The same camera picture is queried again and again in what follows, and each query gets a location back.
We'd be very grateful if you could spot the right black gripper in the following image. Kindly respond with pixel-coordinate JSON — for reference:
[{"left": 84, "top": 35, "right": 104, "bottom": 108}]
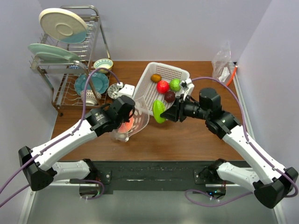
[{"left": 160, "top": 94, "right": 209, "bottom": 122}]

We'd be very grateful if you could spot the watermelon slice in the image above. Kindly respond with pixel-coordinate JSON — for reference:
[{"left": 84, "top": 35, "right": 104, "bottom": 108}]
[{"left": 117, "top": 117, "right": 134, "bottom": 134}]

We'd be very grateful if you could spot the clear polka dot zip bag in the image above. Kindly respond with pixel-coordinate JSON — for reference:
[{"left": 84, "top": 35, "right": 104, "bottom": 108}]
[{"left": 110, "top": 97, "right": 150, "bottom": 142}]

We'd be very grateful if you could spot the green leafy toy fruit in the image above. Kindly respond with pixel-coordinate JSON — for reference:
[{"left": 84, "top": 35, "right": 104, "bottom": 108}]
[{"left": 152, "top": 100, "right": 166, "bottom": 124}]

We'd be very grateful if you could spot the green custard apple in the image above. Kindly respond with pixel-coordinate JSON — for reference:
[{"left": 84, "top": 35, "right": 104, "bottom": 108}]
[{"left": 169, "top": 78, "right": 181, "bottom": 92}]

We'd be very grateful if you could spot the white perforated plastic basket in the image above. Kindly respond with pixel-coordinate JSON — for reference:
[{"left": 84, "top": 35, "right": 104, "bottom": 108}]
[{"left": 133, "top": 62, "right": 190, "bottom": 116}]

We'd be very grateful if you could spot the red apple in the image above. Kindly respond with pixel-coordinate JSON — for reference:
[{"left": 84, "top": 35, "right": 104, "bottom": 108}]
[{"left": 157, "top": 80, "right": 170, "bottom": 94}]

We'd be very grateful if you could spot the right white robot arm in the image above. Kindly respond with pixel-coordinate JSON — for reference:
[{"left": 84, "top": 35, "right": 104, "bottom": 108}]
[{"left": 160, "top": 88, "right": 299, "bottom": 209}]

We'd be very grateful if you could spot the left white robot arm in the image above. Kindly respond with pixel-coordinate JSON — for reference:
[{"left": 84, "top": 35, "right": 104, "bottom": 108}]
[{"left": 18, "top": 96, "right": 135, "bottom": 191}]

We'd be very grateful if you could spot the clear bag with orange zipper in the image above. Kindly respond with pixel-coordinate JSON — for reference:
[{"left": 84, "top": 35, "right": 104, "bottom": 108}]
[{"left": 212, "top": 41, "right": 238, "bottom": 86}]

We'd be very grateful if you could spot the dark purple plum far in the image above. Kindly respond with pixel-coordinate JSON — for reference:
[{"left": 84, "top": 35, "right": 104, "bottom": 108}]
[{"left": 164, "top": 91, "right": 176, "bottom": 103}]

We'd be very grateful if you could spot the grey leaf patterned bowl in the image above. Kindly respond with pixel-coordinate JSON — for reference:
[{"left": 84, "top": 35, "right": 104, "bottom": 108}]
[{"left": 107, "top": 83, "right": 120, "bottom": 99}]

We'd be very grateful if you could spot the teal scalloped plate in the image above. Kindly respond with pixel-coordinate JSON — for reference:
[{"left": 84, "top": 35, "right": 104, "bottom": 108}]
[{"left": 74, "top": 72, "right": 109, "bottom": 95}]

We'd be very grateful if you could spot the brown patterned small bowl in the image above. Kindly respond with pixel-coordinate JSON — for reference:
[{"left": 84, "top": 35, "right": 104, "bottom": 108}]
[{"left": 80, "top": 90, "right": 101, "bottom": 106}]

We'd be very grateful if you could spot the brown orange fruit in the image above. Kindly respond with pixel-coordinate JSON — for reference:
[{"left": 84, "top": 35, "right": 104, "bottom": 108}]
[{"left": 150, "top": 74, "right": 162, "bottom": 83}]

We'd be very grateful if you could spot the metal dish rack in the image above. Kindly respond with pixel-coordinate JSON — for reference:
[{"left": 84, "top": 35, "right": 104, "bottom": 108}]
[{"left": 30, "top": 5, "right": 110, "bottom": 116}]

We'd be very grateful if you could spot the teal yellow patterned bowl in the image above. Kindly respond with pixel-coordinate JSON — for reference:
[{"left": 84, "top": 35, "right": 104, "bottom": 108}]
[{"left": 93, "top": 58, "right": 114, "bottom": 70}]

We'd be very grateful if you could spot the blue patterned small dish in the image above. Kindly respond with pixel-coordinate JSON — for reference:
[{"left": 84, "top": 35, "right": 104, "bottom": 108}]
[{"left": 68, "top": 65, "right": 88, "bottom": 69}]

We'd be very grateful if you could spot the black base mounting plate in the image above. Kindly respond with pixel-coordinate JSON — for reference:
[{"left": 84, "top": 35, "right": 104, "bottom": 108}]
[{"left": 67, "top": 160, "right": 236, "bottom": 196}]

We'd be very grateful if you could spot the mint green plate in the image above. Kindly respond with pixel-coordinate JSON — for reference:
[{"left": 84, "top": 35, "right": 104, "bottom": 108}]
[{"left": 28, "top": 43, "right": 81, "bottom": 61}]

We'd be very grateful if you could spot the cream and teal large plate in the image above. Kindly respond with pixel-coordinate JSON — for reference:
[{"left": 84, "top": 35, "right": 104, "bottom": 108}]
[{"left": 39, "top": 8, "right": 88, "bottom": 44}]

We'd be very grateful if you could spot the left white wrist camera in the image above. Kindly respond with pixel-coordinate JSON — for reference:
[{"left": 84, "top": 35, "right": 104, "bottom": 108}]
[{"left": 117, "top": 82, "right": 135, "bottom": 98}]

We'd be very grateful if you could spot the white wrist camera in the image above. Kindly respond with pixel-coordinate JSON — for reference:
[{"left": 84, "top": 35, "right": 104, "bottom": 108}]
[
  {"left": 180, "top": 78, "right": 194, "bottom": 100},
  {"left": 117, "top": 82, "right": 135, "bottom": 98}
]

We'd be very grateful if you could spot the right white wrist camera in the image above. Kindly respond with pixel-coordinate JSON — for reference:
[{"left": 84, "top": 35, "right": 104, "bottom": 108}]
[{"left": 180, "top": 78, "right": 194, "bottom": 100}]

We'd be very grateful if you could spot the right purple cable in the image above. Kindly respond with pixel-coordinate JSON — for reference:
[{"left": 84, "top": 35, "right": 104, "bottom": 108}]
[{"left": 185, "top": 77, "right": 297, "bottom": 208}]

